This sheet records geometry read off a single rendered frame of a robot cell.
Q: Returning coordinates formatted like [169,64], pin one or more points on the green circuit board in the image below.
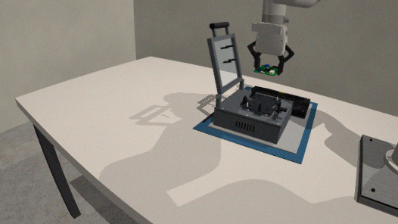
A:
[272,71]

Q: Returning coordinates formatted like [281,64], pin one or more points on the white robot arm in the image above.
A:
[273,16]

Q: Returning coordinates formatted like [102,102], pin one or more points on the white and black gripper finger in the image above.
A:
[283,60]
[256,55]

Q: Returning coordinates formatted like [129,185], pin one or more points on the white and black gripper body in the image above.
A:
[273,44]

